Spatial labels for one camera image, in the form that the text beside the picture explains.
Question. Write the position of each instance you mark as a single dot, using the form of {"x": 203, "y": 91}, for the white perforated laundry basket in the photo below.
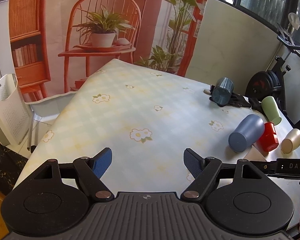
{"x": 15, "y": 115}

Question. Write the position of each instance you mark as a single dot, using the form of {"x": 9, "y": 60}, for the black sock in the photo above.
{"x": 256, "y": 105}
{"x": 235, "y": 100}

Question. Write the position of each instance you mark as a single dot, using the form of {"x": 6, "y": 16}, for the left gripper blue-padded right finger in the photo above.
{"x": 205, "y": 172}

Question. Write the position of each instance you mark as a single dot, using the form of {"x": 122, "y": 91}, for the white paper cup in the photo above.
{"x": 254, "y": 155}

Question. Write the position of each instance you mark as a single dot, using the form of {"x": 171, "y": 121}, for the light green plastic cup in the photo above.
{"x": 271, "y": 110}

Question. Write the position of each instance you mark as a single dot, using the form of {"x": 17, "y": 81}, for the floral checkered tablecloth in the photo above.
{"x": 148, "y": 118}

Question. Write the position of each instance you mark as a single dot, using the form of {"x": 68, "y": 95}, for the red plastic cup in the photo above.
{"x": 268, "y": 140}

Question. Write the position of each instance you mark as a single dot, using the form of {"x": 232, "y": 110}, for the black sock left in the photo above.
{"x": 235, "y": 100}

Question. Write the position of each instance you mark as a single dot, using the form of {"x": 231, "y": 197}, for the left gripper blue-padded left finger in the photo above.
{"x": 89, "y": 172}

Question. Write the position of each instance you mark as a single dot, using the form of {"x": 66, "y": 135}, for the blue plastic cup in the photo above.
{"x": 249, "y": 130}

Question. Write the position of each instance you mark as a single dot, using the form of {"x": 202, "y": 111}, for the transparent teal plastic cup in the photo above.
{"x": 222, "y": 91}

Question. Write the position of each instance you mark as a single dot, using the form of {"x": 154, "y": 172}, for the black sock right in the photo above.
{"x": 256, "y": 105}

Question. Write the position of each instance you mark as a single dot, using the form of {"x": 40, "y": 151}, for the beige gold plastic cup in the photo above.
{"x": 291, "y": 142}

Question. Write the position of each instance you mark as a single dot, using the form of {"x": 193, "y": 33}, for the black exercise bike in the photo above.
{"x": 271, "y": 82}

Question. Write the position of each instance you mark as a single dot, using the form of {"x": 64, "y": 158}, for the printed room backdrop cloth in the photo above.
{"x": 57, "y": 44}

